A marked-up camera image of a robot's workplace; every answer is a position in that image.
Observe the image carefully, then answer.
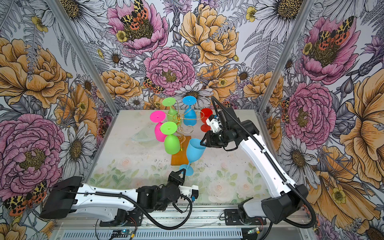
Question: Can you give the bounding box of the light blue wine glass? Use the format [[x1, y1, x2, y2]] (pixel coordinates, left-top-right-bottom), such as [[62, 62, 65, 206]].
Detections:
[[180, 139, 206, 177]]

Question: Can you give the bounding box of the red wine glass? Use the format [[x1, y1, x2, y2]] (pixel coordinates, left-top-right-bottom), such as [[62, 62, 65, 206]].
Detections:
[[201, 108, 213, 133]]

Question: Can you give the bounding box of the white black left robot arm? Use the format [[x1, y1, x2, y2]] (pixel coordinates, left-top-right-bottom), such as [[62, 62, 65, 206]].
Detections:
[[40, 170, 199, 222]]

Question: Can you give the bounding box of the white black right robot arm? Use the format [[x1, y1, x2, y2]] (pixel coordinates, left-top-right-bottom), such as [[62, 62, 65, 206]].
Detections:
[[201, 108, 309, 228]]

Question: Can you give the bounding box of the wooden rack base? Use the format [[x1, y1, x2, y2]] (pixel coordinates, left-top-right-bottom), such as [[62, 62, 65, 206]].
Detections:
[[171, 136, 191, 166]]

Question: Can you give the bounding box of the front green wine glass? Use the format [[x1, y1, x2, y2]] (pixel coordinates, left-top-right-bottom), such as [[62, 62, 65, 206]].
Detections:
[[160, 122, 181, 155]]

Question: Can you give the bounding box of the green wine glass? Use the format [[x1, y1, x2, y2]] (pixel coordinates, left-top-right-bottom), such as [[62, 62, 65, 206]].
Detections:
[[160, 122, 181, 155], [162, 97, 178, 123]]

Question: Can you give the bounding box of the back blue wine glass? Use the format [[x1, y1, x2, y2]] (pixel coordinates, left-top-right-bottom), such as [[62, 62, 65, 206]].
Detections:
[[183, 96, 197, 126]]

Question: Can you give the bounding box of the back green wine glass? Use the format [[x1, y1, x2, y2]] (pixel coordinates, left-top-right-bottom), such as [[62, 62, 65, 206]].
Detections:
[[162, 97, 178, 123]]

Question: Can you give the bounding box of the pink wine glass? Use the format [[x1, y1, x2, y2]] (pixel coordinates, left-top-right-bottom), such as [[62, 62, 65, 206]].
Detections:
[[150, 111, 167, 143]]

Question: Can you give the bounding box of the green circuit board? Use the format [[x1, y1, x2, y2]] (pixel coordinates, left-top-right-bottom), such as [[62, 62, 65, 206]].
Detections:
[[110, 230, 137, 240]]

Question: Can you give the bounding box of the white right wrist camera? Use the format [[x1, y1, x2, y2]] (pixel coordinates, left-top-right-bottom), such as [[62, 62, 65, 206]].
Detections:
[[206, 115, 224, 133]]

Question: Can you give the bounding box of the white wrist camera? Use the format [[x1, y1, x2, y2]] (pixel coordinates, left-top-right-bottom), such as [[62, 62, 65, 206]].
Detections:
[[179, 185, 199, 202], [206, 115, 224, 133]]

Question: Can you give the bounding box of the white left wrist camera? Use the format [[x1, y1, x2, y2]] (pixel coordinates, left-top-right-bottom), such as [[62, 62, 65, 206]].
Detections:
[[179, 185, 199, 202]]

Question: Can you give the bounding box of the gold wire glass rack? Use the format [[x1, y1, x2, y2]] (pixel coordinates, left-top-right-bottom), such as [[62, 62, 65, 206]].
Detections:
[[174, 102, 201, 137]]

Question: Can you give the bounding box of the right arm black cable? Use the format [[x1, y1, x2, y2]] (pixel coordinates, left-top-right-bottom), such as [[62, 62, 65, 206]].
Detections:
[[210, 95, 317, 229]]

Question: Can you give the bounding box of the left aluminium corner post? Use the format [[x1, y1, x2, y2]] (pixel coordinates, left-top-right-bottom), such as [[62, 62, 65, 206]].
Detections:
[[47, 1, 120, 117]]

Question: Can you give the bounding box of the aluminium corner post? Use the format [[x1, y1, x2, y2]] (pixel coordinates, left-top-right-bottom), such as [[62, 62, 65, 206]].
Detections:
[[257, 0, 315, 115], [47, 1, 120, 117]]

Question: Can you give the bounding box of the right aluminium corner post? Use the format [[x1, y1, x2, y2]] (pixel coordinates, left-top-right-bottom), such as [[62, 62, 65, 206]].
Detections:
[[257, 0, 315, 115]]

